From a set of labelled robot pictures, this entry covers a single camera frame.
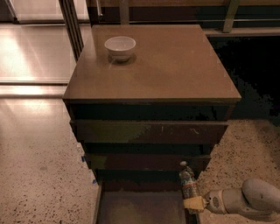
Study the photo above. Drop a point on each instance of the middle brown drawer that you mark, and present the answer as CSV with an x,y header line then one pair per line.
x,y
144,162

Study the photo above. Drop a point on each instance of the brown wooden drawer cabinet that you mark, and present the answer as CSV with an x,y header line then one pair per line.
x,y
173,74

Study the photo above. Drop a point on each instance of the metal door frame post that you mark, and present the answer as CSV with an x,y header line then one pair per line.
x,y
72,26

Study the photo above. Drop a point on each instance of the wooden shelf rack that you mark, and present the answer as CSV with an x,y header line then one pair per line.
x,y
228,18

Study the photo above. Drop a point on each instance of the open bottom drawer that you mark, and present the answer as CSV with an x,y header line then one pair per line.
x,y
126,202

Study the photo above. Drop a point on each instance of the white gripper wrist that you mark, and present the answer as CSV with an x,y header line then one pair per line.
x,y
216,200

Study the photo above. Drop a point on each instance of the brown drawer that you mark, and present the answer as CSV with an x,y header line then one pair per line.
x,y
144,162
148,132

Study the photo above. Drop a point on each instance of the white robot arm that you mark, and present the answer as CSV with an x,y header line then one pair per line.
x,y
255,200

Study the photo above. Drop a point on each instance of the white ceramic bowl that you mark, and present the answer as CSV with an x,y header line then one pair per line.
x,y
120,48

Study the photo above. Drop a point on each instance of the top brown drawer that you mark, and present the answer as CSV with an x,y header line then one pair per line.
x,y
148,132

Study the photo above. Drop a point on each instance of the clear plastic water bottle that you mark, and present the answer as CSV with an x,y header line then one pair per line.
x,y
188,181

